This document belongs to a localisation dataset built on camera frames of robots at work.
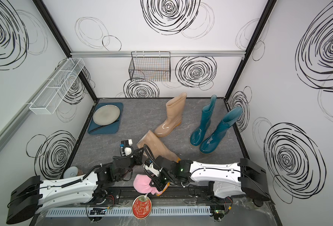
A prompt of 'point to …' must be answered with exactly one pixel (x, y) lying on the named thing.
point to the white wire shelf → (49, 99)
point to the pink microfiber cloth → (141, 182)
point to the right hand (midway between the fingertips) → (150, 186)
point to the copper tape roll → (72, 171)
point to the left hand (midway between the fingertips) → (145, 149)
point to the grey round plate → (106, 115)
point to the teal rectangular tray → (114, 128)
